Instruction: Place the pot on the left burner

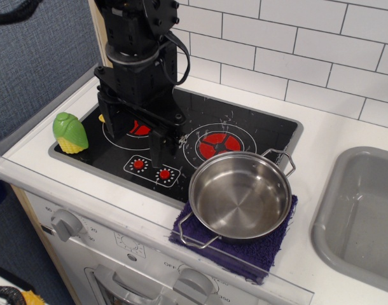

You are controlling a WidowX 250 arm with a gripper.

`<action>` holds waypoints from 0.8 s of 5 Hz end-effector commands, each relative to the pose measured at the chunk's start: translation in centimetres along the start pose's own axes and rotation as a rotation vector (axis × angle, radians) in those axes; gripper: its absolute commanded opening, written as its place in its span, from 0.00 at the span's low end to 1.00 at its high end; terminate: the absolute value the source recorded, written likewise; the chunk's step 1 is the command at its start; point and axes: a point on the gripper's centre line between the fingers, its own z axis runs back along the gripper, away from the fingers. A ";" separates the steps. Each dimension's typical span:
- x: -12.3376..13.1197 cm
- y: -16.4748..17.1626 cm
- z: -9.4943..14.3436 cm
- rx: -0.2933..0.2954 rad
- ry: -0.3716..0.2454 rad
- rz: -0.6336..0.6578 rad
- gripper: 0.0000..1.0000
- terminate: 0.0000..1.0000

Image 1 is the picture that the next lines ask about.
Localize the yellow object bottom left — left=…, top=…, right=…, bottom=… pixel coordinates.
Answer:
left=21, top=290, right=46, bottom=305

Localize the grey left oven knob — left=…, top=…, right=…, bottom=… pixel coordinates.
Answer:
left=51, top=209, right=83, bottom=242

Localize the purple towel cloth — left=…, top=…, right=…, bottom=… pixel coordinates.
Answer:
left=169, top=195, right=298, bottom=284

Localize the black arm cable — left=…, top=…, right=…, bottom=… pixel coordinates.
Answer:
left=155, top=30, right=191, bottom=86

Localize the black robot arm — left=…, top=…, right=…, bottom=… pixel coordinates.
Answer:
left=94, top=1, right=188, bottom=168

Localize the stainless steel pot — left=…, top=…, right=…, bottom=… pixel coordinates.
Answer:
left=178, top=149, right=295, bottom=249

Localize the grey oven knob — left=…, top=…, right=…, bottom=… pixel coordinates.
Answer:
left=173, top=268, right=214, bottom=304
left=51, top=209, right=83, bottom=242

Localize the grey sink basin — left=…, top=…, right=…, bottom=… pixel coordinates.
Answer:
left=311, top=147, right=388, bottom=292

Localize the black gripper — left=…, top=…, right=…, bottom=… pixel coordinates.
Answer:
left=95, top=47, right=186, bottom=168

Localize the black toy stovetop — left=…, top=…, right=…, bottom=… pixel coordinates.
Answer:
left=49, top=90, right=303, bottom=208

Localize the green yellow toy corn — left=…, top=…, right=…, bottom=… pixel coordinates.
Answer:
left=53, top=112, right=89, bottom=154

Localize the grey right oven knob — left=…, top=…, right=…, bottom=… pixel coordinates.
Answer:
left=173, top=268, right=214, bottom=304

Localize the grey oven door handle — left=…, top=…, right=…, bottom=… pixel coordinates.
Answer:
left=93, top=264, right=176, bottom=304

